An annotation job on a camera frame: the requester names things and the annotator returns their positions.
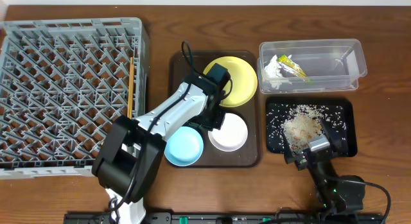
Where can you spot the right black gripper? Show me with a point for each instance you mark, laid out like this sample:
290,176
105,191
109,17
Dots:
308,152

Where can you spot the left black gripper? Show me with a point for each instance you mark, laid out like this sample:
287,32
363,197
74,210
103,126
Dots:
211,120

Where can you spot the white bowl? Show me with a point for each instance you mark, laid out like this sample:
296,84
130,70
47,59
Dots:
232,134

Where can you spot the white napkin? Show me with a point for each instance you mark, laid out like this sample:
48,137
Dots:
272,73

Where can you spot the green snack wrapper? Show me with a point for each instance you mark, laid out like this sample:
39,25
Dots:
290,66

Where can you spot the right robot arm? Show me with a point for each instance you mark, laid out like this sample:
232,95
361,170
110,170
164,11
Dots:
339,194

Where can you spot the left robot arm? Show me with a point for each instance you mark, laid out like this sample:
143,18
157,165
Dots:
130,157

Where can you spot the black waste tray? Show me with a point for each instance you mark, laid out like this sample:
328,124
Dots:
350,134

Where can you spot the rice food scraps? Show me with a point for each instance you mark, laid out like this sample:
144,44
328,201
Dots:
300,124

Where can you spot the light blue bowl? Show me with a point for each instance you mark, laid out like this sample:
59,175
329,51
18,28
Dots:
184,147

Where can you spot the yellow plate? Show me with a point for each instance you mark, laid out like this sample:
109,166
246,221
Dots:
243,77

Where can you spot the brown serving tray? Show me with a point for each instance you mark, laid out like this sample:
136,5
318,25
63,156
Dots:
250,153

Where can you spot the clear plastic bin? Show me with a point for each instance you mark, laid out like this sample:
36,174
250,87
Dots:
330,65

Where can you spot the grey dish rack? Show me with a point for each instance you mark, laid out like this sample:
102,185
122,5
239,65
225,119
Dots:
63,83

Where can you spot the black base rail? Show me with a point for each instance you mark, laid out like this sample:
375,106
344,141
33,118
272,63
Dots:
281,218

